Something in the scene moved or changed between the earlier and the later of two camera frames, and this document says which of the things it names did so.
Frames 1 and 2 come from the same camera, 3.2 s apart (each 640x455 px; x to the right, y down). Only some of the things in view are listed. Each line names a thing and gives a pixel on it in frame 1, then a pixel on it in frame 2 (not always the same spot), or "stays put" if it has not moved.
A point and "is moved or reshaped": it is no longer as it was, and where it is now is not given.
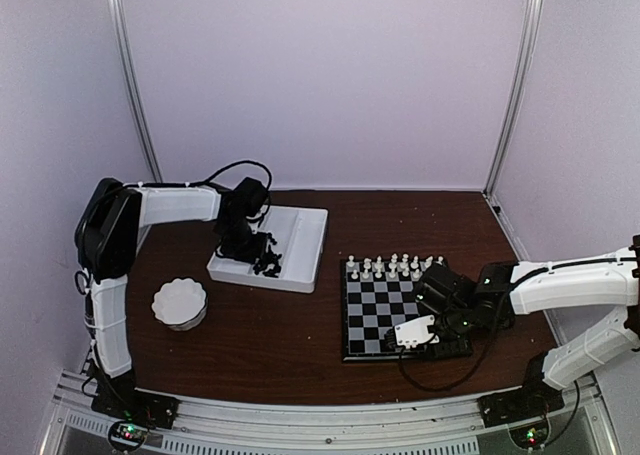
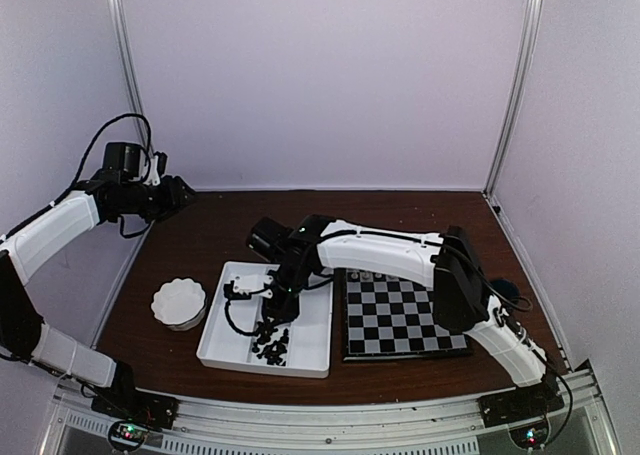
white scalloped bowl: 181,304 stays put
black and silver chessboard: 378,295 stays put
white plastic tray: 300,236 is moved or reshaped
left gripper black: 256,252 to 173,197
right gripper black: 457,348 to 286,311
